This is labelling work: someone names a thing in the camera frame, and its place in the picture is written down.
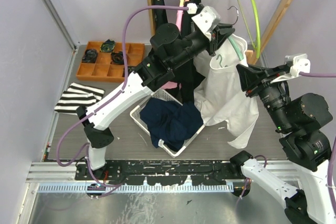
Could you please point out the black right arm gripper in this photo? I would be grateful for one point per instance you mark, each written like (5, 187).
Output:
(249, 77)

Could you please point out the white t shirt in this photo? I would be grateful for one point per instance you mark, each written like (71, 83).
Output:
(219, 97)

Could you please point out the lime green hanger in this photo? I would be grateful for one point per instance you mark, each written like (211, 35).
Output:
(256, 42)

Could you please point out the grey slotted cable duct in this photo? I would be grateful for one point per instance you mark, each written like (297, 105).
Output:
(96, 189)

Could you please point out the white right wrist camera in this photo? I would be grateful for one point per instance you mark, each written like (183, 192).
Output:
(297, 63)

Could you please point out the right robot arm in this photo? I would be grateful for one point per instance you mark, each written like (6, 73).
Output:
(299, 121)

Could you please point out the black white striped cloth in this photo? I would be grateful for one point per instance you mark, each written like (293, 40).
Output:
(78, 95)

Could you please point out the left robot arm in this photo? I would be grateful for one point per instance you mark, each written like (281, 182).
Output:
(171, 51)

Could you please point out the mint green hanger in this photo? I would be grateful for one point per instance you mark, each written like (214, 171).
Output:
(230, 38)

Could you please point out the black printed t shirt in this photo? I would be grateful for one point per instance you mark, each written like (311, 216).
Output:
(160, 16)

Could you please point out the orange wooden compartment tray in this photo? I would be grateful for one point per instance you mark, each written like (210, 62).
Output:
(103, 68)

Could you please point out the navy blue t shirt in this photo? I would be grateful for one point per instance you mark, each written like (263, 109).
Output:
(171, 122)

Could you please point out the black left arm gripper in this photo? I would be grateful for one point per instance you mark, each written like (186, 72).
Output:
(226, 31)

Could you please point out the pink t shirt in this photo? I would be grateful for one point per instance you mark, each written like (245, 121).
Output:
(173, 85)

